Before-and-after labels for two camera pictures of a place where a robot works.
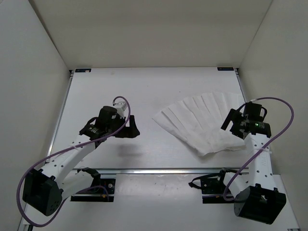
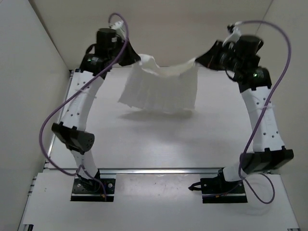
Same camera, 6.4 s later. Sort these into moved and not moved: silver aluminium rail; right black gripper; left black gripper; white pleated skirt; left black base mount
Moved: white pleated skirt; left black gripper; right black gripper
Not moved: silver aluminium rail; left black base mount
